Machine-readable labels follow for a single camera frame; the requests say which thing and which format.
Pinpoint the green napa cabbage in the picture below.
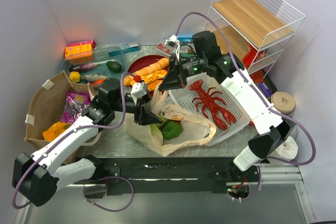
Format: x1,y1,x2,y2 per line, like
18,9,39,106
150,115,168,144

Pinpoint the green bell pepper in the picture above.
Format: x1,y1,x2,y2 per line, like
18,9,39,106
161,121,183,140

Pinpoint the orange plastic grocery bag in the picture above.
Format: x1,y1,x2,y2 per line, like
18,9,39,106
124,87,217,156

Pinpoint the purple grape snack bag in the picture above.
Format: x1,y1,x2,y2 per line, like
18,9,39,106
60,91,90,124

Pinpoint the yellow orange chips bag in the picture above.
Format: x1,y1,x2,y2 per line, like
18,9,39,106
43,122,71,142

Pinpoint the brown paper grocery bag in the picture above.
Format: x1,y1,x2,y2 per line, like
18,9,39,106
24,71,97,150

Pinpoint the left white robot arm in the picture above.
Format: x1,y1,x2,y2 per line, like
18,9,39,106
12,78,161,206

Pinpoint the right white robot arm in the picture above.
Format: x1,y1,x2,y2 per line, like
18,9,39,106
159,30,294,172

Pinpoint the long orange bread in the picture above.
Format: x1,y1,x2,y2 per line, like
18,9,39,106
123,57,169,86

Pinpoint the braided yellow bread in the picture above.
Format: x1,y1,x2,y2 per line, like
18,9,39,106
143,69,167,83

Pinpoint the red white box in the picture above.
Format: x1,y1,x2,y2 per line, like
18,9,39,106
156,43,172,57

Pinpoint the orange flat bread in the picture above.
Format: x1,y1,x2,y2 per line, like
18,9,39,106
147,79,163,92

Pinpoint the blue box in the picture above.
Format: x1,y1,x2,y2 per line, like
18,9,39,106
178,36,193,44

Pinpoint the white plastic basket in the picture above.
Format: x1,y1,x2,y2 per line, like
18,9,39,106
169,73,250,146

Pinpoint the red round plate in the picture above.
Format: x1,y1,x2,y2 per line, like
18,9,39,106
128,55,169,76

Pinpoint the red toy lobster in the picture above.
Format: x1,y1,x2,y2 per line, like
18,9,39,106
188,80,236,132

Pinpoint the teal white box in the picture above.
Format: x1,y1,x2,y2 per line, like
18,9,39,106
108,42,140,57

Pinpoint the dark green avocado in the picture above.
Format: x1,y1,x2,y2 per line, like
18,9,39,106
106,61,122,73

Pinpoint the blue transparent bowl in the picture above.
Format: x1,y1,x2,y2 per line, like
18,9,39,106
58,47,129,86

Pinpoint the grey toy fish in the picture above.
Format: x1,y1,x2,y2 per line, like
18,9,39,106
81,74,109,83

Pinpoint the red snack packet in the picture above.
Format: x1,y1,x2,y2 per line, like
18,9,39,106
243,44,265,68

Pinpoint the yellow lemon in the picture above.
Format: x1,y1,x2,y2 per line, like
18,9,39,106
69,71,81,83

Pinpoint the purple eggplant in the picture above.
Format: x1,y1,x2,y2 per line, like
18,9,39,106
69,62,100,72

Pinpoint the red box bottom shelf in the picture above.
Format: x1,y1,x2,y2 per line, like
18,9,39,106
250,70,264,84

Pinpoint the purple pouch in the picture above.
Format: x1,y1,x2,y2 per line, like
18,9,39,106
258,82,277,98

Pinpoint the pink box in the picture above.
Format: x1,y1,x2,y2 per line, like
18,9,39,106
67,40,96,48

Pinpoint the orange box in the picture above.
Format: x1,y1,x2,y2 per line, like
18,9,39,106
65,44,94,64

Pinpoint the white paper roll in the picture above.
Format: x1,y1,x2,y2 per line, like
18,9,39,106
270,136,298,161

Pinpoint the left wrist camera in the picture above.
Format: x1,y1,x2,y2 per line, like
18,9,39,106
131,76,148,99

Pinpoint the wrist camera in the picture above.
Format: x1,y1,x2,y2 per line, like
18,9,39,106
164,35,181,58
131,76,148,99

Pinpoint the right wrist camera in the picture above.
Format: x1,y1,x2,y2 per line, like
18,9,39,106
164,35,181,58

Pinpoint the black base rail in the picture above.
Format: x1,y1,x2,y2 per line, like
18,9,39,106
77,157,259,196

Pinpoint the white wire shelf rack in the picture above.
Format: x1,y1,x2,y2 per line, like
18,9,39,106
208,0,306,81

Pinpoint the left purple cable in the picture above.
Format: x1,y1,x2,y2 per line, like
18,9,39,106
12,71,136,209

